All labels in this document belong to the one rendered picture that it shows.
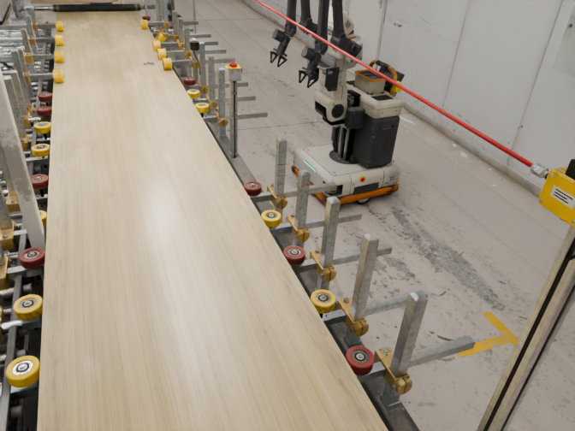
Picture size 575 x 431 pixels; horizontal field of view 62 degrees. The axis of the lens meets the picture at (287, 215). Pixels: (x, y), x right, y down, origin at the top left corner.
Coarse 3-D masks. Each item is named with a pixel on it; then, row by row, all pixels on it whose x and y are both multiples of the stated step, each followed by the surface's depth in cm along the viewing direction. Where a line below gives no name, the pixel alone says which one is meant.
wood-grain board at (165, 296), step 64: (64, 64) 341; (128, 64) 349; (64, 128) 252; (128, 128) 256; (192, 128) 261; (64, 192) 200; (128, 192) 202; (192, 192) 205; (64, 256) 166; (128, 256) 168; (192, 256) 169; (256, 256) 171; (64, 320) 141; (128, 320) 143; (192, 320) 144; (256, 320) 146; (320, 320) 147; (64, 384) 123; (128, 384) 124; (192, 384) 125; (256, 384) 126; (320, 384) 128
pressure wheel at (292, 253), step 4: (288, 248) 175; (292, 248) 176; (296, 248) 176; (300, 248) 176; (284, 252) 173; (288, 252) 174; (292, 252) 173; (296, 252) 174; (300, 252) 174; (304, 252) 174; (284, 256) 173; (288, 256) 171; (292, 256) 172; (296, 256) 172; (300, 256) 172; (304, 256) 172; (288, 260) 172; (292, 260) 171; (296, 260) 171; (300, 260) 172; (304, 260) 174; (292, 264) 172; (296, 264) 172
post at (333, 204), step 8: (328, 200) 162; (336, 200) 161; (328, 208) 163; (336, 208) 162; (328, 216) 164; (336, 216) 164; (328, 224) 165; (336, 224) 166; (328, 232) 167; (328, 240) 169; (328, 248) 171; (320, 256) 176; (328, 256) 173; (328, 264) 175; (320, 280) 180; (320, 288) 181; (328, 288) 182
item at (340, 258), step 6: (378, 246) 190; (384, 246) 190; (390, 246) 190; (342, 252) 185; (348, 252) 185; (354, 252) 186; (378, 252) 188; (384, 252) 190; (390, 252) 191; (312, 258) 181; (336, 258) 182; (342, 258) 183; (348, 258) 184; (354, 258) 185; (300, 264) 178; (306, 264) 178; (312, 264) 179; (336, 264) 183; (294, 270) 177; (300, 270) 178; (306, 270) 179
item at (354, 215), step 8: (344, 216) 206; (352, 216) 208; (360, 216) 209; (280, 224) 199; (288, 224) 199; (312, 224) 202; (320, 224) 203; (272, 232) 196; (280, 232) 198; (288, 232) 199
